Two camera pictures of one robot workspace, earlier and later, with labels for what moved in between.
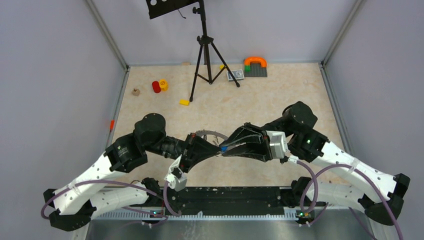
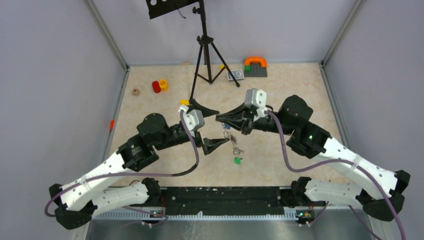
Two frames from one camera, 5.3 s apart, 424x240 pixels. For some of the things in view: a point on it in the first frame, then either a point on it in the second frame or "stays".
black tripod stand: [205, 40] stays
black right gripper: [260, 150] -> [239, 119]
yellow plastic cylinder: [164, 85] stays
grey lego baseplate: [256, 70] stays
